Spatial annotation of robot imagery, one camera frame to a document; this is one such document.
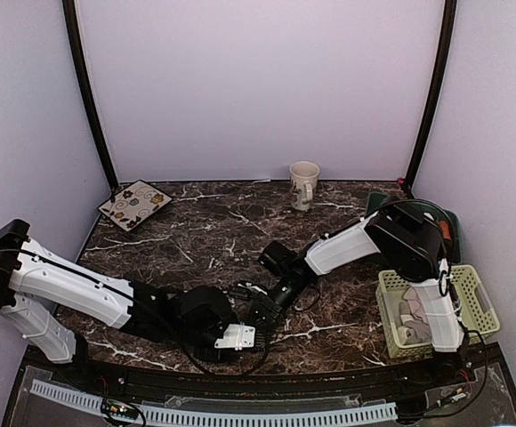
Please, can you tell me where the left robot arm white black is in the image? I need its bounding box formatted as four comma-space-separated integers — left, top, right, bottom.
0, 219, 268, 388

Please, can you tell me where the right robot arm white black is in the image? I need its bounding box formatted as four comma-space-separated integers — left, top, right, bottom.
249, 196, 469, 386

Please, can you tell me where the cream ceramic mug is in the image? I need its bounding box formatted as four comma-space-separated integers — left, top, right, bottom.
289, 161, 320, 211

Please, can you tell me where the light green perforated basket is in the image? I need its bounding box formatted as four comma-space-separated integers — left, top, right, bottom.
375, 265, 501, 359

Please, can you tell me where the pink cloth in basket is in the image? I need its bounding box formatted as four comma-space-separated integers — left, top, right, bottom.
402, 286, 423, 316

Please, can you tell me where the grey cloth in basket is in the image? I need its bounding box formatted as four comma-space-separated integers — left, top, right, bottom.
397, 301, 431, 345

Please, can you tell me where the floral square ceramic plate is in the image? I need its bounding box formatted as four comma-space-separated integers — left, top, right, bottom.
98, 180, 173, 231

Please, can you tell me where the dark green divided organizer tray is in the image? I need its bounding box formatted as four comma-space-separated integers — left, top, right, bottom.
366, 191, 462, 264

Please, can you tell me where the orange rolled item in tray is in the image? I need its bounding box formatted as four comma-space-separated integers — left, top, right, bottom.
439, 221, 452, 240

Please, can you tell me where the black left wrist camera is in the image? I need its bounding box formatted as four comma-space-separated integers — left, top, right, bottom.
178, 286, 238, 330

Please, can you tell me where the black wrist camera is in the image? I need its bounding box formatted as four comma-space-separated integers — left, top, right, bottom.
178, 286, 238, 330
258, 240, 297, 277

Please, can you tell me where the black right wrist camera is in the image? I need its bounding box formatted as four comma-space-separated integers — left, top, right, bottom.
258, 240, 297, 277

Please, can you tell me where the grey slotted cable duct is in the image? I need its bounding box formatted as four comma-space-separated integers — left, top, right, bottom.
29, 380, 398, 426

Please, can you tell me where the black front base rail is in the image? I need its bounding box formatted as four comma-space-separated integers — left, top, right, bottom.
21, 344, 508, 404

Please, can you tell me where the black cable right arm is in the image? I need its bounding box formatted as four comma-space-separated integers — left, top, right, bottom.
386, 197, 493, 388

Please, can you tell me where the left black frame post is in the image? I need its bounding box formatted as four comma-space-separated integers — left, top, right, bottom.
61, 0, 119, 190

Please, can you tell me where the black frame post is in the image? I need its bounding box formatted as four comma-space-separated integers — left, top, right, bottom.
61, 0, 119, 190
404, 0, 457, 194

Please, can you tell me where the right black frame post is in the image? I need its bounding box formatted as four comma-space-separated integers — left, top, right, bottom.
404, 0, 457, 194

